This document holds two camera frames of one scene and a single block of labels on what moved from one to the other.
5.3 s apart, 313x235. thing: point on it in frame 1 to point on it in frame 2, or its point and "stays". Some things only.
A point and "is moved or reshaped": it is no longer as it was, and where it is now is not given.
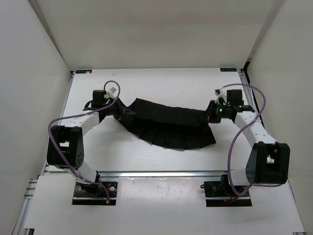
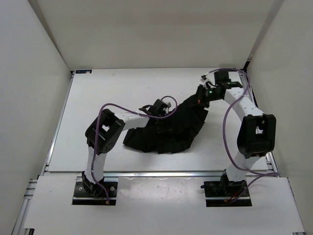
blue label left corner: x=82 y=71 stays
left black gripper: x=122 y=110 to x=167 y=129
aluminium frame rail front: x=154 y=175 stays
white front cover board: x=164 y=204 stays
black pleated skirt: x=169 y=125 is moved or reshaped
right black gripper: x=210 y=110 to x=199 y=94
